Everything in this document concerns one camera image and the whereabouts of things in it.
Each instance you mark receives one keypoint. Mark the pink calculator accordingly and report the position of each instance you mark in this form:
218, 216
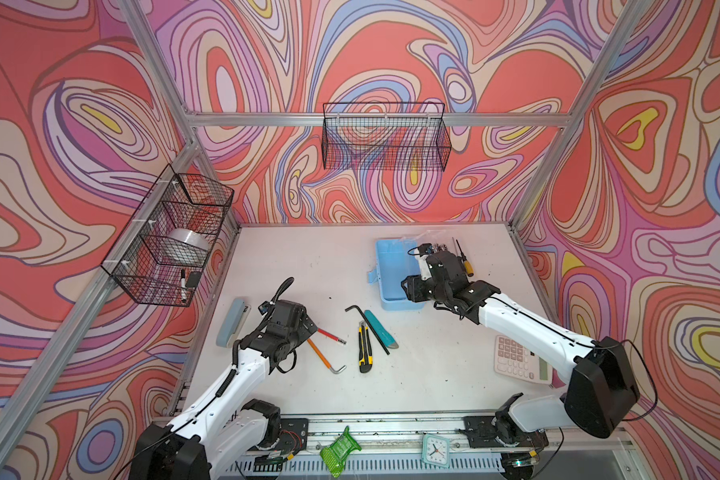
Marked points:
517, 362

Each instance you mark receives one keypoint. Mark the grey tape roll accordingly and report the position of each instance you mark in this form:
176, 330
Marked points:
190, 237

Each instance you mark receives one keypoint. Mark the large yellow black utility knife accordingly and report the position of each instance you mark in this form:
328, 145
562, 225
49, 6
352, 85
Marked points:
365, 362

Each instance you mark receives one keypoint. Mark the black wire basket left wall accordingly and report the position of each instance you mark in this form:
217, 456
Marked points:
146, 264

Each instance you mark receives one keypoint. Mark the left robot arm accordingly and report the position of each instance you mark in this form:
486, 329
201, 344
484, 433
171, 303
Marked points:
225, 422

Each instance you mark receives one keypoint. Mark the small teal alarm clock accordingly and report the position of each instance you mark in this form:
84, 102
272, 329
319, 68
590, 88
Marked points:
435, 451

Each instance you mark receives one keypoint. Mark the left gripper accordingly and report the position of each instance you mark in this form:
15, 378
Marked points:
301, 329

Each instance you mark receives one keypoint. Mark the small yellow handle screwdriver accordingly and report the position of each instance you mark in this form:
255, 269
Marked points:
467, 265

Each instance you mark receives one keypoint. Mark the light blue plastic tool box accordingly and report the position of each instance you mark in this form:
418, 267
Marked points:
396, 259

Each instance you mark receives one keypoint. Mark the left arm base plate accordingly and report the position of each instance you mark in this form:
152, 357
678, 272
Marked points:
291, 438

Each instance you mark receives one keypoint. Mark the orange hex key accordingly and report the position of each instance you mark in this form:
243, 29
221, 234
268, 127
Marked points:
324, 360

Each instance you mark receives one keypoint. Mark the teal utility knife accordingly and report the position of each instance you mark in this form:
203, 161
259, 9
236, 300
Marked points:
386, 338

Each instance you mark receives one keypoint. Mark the black hex key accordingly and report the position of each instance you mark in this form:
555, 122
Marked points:
369, 327

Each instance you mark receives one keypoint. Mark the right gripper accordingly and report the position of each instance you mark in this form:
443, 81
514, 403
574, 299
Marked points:
413, 285

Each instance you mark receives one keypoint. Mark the black wire basket back wall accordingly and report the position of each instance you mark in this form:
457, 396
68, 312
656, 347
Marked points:
385, 135

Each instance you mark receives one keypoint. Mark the red hex key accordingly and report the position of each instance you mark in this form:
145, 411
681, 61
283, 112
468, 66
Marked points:
332, 336

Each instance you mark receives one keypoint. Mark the grey blue stapler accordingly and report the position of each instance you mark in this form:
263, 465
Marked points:
233, 321

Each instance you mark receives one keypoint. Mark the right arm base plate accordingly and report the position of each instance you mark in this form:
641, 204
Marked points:
488, 431

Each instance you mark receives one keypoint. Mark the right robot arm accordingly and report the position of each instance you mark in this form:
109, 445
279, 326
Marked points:
599, 387

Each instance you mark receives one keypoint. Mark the black wire basket wall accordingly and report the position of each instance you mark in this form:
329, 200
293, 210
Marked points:
146, 264
385, 135

